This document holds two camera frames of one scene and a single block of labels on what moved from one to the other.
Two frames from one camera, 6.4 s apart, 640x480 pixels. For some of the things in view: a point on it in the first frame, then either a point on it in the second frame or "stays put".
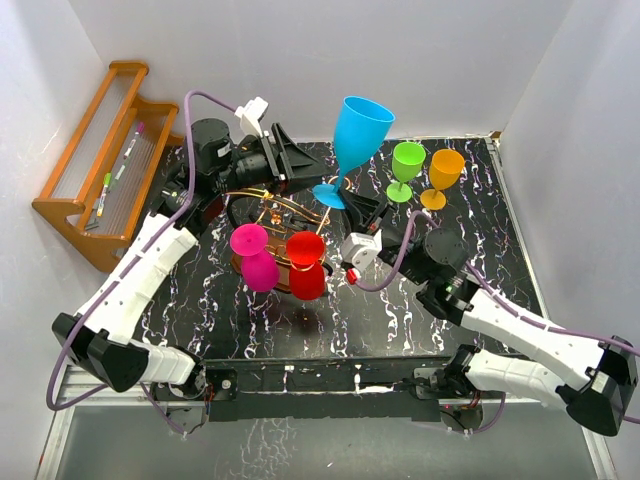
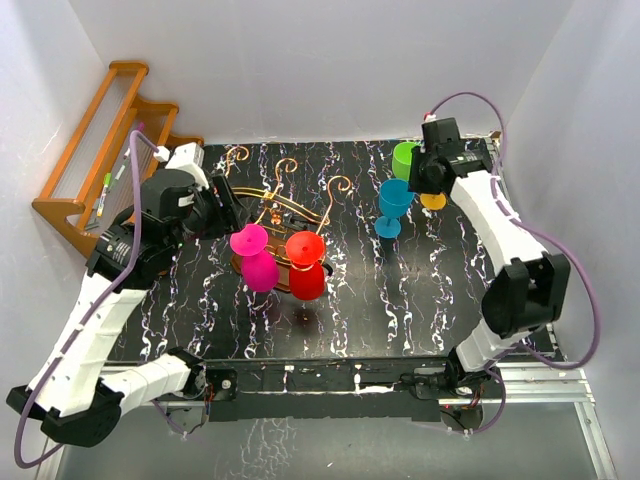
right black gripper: (370, 209) -> (414, 183)
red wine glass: (306, 252) stays put
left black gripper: (293, 161) -> (229, 215)
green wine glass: (407, 160) stays put
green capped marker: (107, 181) stays put
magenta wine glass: (259, 265) stays put
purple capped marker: (139, 129) stays put
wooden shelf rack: (94, 200) stays put
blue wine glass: (360, 128) -> (394, 200)
